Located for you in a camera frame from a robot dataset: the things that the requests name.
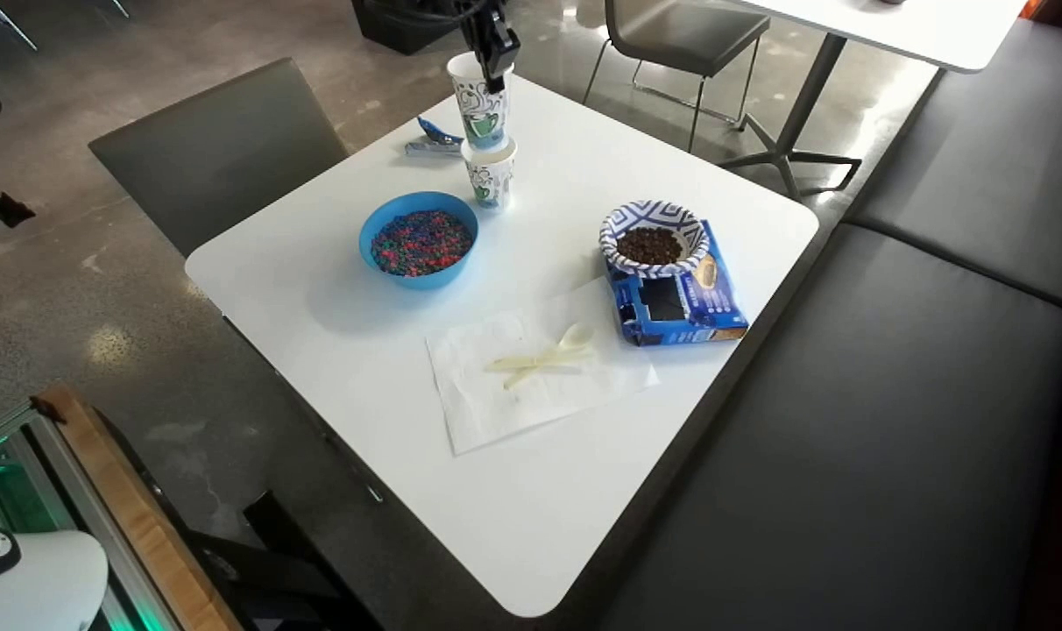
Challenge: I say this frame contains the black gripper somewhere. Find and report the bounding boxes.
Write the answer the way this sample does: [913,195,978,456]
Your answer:
[464,0,522,98]

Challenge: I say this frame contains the patterned paper cup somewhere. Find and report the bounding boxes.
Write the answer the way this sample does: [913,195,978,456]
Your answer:
[441,49,517,155]
[461,134,522,214]

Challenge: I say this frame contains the blue silver snack wrapper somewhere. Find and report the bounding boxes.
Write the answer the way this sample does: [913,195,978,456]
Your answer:
[415,113,470,151]

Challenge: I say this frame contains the colourful beads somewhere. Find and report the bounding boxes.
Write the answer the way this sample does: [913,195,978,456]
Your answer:
[371,206,476,282]

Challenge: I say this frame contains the grey chair with metal legs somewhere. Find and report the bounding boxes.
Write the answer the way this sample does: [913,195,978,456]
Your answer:
[581,0,774,155]

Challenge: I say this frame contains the blue patterned paper bowl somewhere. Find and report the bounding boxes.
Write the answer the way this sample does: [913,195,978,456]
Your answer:
[595,195,712,284]

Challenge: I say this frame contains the blue plastic bowl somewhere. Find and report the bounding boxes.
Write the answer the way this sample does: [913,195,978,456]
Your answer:
[356,189,485,294]

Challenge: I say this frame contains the dark brown bowl contents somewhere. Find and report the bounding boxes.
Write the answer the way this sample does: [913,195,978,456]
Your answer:
[614,224,688,270]

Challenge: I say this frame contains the pale yellow strips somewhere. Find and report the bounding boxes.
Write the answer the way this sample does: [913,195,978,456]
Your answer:
[485,321,599,394]

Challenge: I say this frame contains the dark grey chair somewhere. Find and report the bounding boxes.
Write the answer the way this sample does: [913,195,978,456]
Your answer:
[88,55,356,255]

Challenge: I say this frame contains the blue cookie package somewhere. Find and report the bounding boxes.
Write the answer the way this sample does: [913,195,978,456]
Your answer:
[605,218,754,351]

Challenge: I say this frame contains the white paper napkin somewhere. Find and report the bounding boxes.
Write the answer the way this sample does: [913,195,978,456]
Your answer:
[426,306,635,458]

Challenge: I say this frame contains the white side table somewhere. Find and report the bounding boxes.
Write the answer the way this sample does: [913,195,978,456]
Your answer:
[727,0,1030,201]

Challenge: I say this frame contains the black bench seat cushion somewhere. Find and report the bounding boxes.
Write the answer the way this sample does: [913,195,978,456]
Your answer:
[595,222,1062,631]
[845,13,1062,317]

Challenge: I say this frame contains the white black cap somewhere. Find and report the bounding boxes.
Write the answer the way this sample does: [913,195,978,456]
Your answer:
[0,522,114,631]

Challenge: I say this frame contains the wooden plank frame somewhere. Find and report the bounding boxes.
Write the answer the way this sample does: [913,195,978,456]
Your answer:
[27,386,244,631]

